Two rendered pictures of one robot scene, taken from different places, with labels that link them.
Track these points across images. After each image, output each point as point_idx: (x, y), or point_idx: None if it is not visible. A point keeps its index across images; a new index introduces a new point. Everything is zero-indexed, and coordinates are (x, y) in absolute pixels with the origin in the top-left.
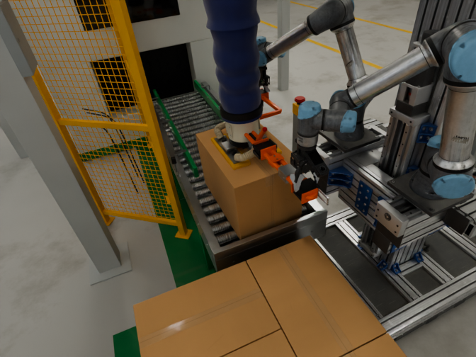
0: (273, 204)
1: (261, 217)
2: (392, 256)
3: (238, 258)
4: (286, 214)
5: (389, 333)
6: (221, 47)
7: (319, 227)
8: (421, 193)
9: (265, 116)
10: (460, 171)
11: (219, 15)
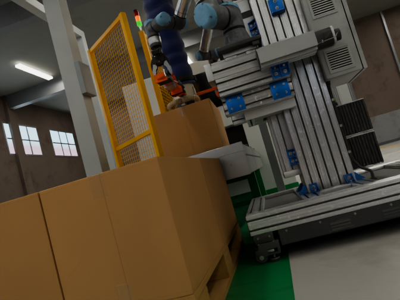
0: (191, 136)
1: (182, 147)
2: (301, 169)
3: None
4: (208, 150)
5: (256, 213)
6: None
7: (238, 160)
8: None
9: (205, 91)
10: (198, 3)
11: None
